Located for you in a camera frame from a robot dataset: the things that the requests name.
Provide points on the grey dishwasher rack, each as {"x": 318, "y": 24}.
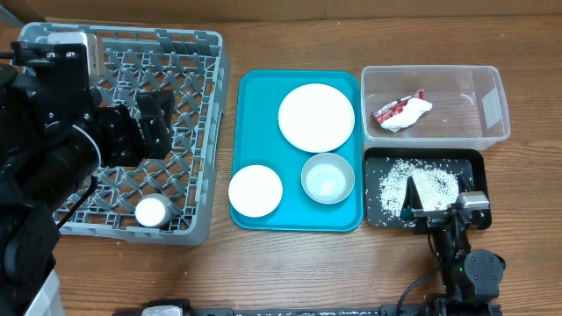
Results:
{"x": 194, "y": 65}

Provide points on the clear plastic bin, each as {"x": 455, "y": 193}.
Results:
{"x": 470, "y": 109}

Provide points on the grey bowl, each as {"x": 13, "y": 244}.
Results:
{"x": 327, "y": 178}

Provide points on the white rice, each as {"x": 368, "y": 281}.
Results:
{"x": 386, "y": 185}

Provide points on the white paper cup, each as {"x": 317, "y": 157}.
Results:
{"x": 153, "y": 210}

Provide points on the large white plate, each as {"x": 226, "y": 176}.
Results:
{"x": 316, "y": 118}

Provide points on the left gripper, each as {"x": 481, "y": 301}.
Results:
{"x": 131, "y": 151}

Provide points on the red snack wrapper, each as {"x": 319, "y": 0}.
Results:
{"x": 395, "y": 107}

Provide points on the white tissue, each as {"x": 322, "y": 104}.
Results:
{"x": 407, "y": 115}

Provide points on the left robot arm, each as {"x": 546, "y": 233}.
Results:
{"x": 56, "y": 131}

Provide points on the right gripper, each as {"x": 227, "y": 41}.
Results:
{"x": 428, "y": 219}

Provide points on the black tray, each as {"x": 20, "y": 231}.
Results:
{"x": 461, "y": 161}

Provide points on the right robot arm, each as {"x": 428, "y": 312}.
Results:
{"x": 471, "y": 278}

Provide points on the teal plastic tray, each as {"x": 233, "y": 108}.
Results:
{"x": 259, "y": 141}

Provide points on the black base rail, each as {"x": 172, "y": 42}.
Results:
{"x": 183, "y": 307}

